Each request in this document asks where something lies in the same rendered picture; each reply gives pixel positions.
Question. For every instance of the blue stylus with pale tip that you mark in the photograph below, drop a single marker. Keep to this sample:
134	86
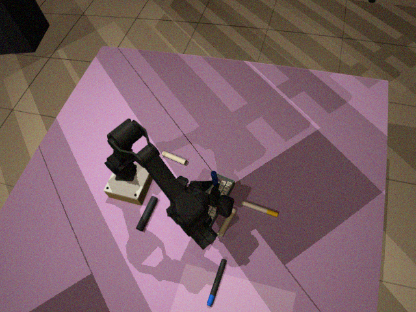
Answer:
214	178

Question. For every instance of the keyboard with keys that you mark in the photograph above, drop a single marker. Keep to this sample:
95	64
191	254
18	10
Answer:
226	186

